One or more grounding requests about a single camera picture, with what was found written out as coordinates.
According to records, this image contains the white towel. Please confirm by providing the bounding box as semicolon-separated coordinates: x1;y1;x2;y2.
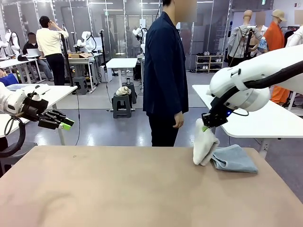
192;117;221;166

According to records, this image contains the light blue towel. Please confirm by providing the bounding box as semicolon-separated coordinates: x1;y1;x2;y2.
211;144;259;174

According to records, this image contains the thin black hanging cable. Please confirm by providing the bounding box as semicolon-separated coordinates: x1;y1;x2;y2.
74;89;81;146

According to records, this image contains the black camera pole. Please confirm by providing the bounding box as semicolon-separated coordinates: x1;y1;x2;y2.
99;29;107;70

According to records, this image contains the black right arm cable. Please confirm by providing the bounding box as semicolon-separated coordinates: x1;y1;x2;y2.
207;66;303;117

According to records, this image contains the mannequin in grey shirt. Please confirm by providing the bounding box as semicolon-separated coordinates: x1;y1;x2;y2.
226;9;264;69

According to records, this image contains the wooden shoe shelf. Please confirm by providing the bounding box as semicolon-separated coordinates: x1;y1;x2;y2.
195;54;225;73

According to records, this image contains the mannequin in orange jacket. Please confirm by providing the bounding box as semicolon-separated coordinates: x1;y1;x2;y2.
263;9;288;52

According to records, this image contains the black tripod pole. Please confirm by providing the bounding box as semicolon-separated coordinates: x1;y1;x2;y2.
60;33;74;87

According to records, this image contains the blue chair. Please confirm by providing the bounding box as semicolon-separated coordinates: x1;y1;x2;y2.
0;73;19;87

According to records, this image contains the person in navy jacket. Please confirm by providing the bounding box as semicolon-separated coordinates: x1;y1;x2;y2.
143;0;197;147

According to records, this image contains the cardboard box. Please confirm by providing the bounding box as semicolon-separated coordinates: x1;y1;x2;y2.
68;52;93;59

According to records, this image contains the person's right forearm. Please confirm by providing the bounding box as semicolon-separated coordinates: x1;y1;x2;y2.
165;70;189;114

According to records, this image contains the man in cream shirt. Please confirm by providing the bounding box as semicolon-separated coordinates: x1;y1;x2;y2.
36;15;70;86

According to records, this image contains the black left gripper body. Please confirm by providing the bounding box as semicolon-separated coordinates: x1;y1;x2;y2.
22;96;50;123

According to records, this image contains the white table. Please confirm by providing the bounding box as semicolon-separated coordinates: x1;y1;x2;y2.
0;84;78;146
191;84;303;159

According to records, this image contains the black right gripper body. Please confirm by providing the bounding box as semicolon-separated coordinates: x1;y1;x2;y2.
201;110;230;129

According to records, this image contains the beige cloth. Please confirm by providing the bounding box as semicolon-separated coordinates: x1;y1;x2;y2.
115;86;132;96

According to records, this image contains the white office desk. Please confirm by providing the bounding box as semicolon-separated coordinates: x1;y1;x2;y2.
0;58;44;84

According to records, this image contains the person's right hand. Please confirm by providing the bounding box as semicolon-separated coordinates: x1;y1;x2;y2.
173;110;185;129

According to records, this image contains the white standing desk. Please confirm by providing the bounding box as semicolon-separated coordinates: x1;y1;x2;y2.
106;58;138;112

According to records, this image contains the black camera tripod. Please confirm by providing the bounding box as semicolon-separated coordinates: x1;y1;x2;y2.
231;25;258;69

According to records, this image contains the grey plastic stool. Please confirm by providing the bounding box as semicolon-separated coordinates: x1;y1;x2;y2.
112;92;133;119
72;76;89;96
122;82;138;105
0;141;38;178

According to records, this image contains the white workbench desk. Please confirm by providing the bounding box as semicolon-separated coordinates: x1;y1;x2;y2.
68;56;98;92

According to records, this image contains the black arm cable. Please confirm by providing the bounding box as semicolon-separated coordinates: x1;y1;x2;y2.
207;66;303;117
0;113;27;158

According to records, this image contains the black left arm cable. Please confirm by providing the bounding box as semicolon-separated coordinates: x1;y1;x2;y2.
0;113;27;158

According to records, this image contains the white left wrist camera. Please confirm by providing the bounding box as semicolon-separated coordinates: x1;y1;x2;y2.
27;84;52;102

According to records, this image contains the clear plastic box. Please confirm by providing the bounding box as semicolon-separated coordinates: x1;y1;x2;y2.
4;83;45;91

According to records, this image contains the seated person in black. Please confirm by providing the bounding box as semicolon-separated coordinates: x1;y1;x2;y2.
22;32;54;81

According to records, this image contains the mannequin in orange trousers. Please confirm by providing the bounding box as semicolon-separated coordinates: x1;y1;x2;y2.
271;25;303;106

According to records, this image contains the silver laptop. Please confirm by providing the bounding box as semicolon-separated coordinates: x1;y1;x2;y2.
26;48;43;58

